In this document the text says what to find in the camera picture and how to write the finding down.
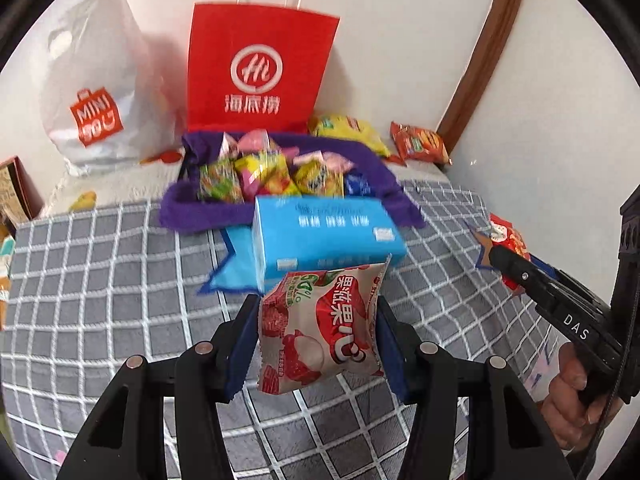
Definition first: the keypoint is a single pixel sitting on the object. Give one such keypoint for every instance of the blue tissue pack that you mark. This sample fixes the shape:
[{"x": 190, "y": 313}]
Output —
[{"x": 325, "y": 230}]

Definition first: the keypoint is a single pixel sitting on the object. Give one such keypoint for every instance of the pink white fruit snack packet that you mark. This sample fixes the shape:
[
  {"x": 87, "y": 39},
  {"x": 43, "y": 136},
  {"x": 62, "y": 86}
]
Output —
[{"x": 320, "y": 330}]

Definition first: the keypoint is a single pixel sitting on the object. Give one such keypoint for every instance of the small blue snack packet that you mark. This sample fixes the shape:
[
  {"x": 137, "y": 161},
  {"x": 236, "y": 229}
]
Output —
[{"x": 357, "y": 186}]

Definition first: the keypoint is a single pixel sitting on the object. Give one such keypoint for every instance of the yellow chip bag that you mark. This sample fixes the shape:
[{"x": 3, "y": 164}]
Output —
[{"x": 350, "y": 130}]

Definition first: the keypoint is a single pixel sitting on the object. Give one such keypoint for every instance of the white plastic bag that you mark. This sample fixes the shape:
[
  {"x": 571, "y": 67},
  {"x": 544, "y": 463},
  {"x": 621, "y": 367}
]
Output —
[{"x": 100, "y": 60}]

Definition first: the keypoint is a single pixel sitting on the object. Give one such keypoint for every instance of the long pink snack packet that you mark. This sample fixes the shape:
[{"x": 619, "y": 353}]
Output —
[{"x": 229, "y": 147}]

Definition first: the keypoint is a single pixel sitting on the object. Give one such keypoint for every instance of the pale pink snack packet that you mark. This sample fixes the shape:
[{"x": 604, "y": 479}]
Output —
[{"x": 255, "y": 141}]

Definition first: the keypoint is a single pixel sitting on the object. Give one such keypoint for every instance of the brown patterned box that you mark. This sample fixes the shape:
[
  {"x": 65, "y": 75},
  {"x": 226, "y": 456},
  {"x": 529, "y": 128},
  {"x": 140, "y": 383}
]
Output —
[{"x": 20, "y": 195}]

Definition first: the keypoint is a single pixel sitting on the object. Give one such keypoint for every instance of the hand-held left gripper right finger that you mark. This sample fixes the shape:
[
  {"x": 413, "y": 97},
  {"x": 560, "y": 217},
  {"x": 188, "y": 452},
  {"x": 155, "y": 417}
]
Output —
[{"x": 392, "y": 355}]

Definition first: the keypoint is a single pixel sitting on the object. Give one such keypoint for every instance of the orange chip bag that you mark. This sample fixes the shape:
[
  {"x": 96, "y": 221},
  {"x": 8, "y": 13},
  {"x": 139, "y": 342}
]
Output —
[{"x": 420, "y": 142}]

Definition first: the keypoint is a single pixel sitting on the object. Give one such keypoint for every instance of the small pink snack packet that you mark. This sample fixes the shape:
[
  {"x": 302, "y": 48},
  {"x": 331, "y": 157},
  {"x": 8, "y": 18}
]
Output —
[{"x": 335, "y": 160}]

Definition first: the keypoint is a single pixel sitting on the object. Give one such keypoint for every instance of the white printed cloth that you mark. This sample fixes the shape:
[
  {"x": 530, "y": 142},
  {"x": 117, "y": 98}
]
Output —
[{"x": 125, "y": 190}]

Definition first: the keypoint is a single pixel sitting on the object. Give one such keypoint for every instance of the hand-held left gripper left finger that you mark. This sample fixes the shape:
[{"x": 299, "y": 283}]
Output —
[{"x": 240, "y": 355}]

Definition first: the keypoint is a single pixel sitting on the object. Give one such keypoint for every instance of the person's right hand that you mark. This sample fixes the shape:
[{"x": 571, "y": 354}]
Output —
[{"x": 560, "y": 400}]

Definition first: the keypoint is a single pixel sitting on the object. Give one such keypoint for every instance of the pink yellow triangular snack packet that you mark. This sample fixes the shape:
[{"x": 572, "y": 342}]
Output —
[{"x": 260, "y": 175}]

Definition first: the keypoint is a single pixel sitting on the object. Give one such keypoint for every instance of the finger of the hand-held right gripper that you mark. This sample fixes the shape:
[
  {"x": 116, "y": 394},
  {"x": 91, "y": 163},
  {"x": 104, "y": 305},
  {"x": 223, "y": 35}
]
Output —
[
  {"x": 542, "y": 266},
  {"x": 515, "y": 267}
]

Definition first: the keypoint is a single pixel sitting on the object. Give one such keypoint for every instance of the green snack packet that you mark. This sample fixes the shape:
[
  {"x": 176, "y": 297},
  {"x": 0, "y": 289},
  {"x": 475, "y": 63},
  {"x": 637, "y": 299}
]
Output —
[{"x": 217, "y": 180}]

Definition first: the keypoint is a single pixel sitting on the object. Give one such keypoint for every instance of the brown wooden door frame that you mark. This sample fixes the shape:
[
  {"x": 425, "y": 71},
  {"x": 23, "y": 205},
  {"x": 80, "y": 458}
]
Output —
[{"x": 495, "y": 35}]

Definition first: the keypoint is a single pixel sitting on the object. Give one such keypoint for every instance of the grey checked tablecloth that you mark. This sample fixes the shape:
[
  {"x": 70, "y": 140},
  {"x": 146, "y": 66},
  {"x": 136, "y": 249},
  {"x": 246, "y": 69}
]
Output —
[{"x": 125, "y": 270}]

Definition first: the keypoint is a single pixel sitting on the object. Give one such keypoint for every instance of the red snack packet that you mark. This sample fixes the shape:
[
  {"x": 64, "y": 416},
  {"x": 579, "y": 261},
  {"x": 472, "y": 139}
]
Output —
[{"x": 507, "y": 240}]

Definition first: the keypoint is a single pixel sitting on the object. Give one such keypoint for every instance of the red paper bag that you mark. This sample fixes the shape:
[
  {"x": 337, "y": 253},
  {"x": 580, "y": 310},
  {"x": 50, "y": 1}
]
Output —
[{"x": 260, "y": 50}]

